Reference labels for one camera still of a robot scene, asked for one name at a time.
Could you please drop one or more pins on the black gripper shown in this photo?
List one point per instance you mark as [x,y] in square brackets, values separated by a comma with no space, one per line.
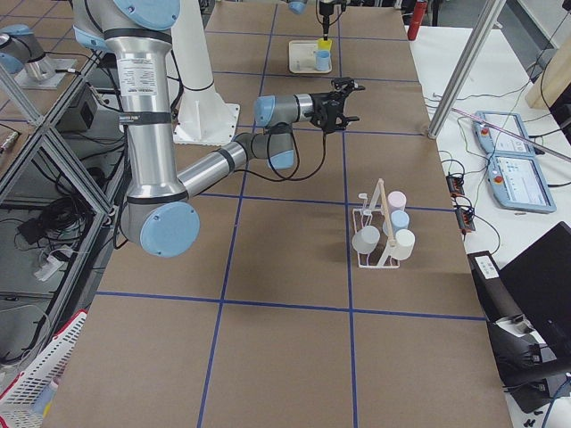
[326,18]
[319,110]

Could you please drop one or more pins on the yellow plastic cup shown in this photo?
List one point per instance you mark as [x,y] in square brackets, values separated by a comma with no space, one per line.
[324,44]

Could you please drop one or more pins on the pink plastic cup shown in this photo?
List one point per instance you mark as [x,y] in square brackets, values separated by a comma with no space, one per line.
[396,200]

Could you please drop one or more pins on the light blue cup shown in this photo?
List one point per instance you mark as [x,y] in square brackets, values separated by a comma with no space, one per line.
[400,220]
[322,61]

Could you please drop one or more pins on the grey plastic cup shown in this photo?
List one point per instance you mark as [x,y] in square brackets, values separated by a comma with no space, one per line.
[366,239]

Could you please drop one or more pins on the pale mint white cup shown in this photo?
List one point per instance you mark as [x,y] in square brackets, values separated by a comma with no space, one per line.
[405,242]

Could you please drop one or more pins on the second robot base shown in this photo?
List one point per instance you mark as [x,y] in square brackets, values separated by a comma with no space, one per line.
[26,59]

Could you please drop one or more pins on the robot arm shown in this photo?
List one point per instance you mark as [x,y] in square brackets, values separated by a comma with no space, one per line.
[299,6]
[141,34]

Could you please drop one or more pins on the cream plastic tray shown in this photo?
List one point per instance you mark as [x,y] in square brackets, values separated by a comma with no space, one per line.
[301,57]

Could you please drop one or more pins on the red cylinder tube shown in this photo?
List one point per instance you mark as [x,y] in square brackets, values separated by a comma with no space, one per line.
[416,19]

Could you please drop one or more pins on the teach pendant with red button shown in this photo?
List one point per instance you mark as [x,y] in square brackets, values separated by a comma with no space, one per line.
[491,140]

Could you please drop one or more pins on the dark labelled box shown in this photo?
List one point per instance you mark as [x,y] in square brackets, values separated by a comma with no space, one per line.
[494,297]

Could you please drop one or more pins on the black computer monitor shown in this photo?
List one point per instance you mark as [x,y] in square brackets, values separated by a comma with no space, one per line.
[538,280]

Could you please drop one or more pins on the black power adapter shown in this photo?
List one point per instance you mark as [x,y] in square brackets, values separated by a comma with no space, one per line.
[80,113]

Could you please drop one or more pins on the white plastic basket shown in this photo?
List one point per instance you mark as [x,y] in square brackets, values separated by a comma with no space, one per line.
[28,399]

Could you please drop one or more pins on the white wire cup rack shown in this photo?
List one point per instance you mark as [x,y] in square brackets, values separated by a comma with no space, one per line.
[374,211]

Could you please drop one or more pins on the aluminium frame column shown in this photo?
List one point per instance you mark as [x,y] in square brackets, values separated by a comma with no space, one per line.
[472,49]

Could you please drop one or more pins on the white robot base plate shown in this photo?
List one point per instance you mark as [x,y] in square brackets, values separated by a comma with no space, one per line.
[203,116]

